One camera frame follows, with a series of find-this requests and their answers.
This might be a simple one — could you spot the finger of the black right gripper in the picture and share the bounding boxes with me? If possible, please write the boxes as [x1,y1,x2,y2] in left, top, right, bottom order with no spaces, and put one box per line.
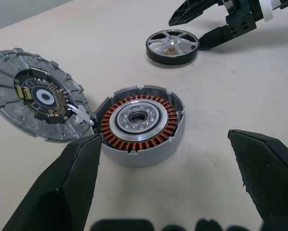
[197,25,234,51]
[168,0,228,27]

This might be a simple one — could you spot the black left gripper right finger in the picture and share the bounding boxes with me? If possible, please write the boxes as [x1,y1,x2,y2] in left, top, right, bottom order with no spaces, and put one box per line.
[227,129,288,231]

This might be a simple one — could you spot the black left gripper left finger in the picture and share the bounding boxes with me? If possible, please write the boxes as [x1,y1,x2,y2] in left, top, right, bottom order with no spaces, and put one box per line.
[1,133,103,231]

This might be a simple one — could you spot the black silver spoked rotor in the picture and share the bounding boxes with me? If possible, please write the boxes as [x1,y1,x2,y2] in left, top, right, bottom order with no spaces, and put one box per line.
[145,29,199,65]

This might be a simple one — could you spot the grey motor housing copper windings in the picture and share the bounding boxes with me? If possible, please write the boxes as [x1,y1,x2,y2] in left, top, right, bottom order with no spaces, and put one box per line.
[95,84,187,168]

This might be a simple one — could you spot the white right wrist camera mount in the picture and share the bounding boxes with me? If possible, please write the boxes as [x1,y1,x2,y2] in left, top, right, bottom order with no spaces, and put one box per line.
[258,0,275,24]

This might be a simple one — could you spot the white motor wire with plug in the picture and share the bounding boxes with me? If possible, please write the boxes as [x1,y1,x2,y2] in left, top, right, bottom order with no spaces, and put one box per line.
[66,103,97,127]

